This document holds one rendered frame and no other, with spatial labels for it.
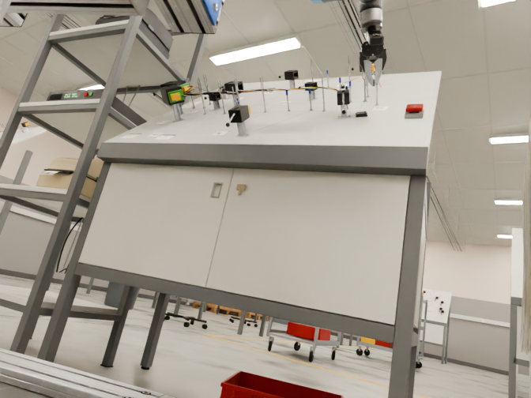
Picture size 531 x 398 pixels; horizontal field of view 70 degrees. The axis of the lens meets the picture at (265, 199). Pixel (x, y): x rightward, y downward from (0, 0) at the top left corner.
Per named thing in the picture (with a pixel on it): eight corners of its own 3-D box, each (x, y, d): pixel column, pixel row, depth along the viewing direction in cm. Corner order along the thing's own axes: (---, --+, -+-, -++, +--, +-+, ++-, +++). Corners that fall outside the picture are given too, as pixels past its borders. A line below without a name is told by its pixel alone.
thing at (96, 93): (99, 100, 160) (104, 87, 162) (43, 103, 175) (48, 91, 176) (149, 137, 188) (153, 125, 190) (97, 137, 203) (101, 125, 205)
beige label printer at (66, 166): (70, 192, 152) (86, 147, 157) (32, 188, 159) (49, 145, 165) (120, 214, 179) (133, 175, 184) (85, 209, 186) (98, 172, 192)
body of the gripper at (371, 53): (382, 63, 138) (381, 29, 137) (385, 56, 129) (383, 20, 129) (360, 65, 139) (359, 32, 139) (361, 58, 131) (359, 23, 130)
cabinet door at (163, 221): (204, 287, 116) (233, 167, 127) (77, 261, 139) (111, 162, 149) (208, 287, 118) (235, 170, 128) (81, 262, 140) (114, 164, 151)
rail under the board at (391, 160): (426, 169, 99) (428, 146, 100) (96, 157, 148) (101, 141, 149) (426, 177, 103) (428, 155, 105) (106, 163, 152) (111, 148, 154)
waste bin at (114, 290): (141, 312, 518) (154, 266, 535) (111, 307, 486) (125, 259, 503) (125, 306, 549) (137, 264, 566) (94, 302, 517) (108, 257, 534)
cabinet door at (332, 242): (393, 324, 93) (409, 174, 103) (204, 287, 115) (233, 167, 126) (395, 324, 95) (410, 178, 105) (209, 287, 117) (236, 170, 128)
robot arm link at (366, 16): (382, 6, 128) (358, 9, 130) (383, 20, 129) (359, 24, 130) (381, 16, 136) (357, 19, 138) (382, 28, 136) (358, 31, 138)
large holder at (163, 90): (176, 114, 176) (168, 82, 170) (189, 120, 162) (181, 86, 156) (162, 118, 174) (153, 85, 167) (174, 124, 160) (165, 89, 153)
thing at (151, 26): (128, 26, 173) (141, -8, 178) (90, 31, 182) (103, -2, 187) (167, 68, 200) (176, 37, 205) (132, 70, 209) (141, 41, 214)
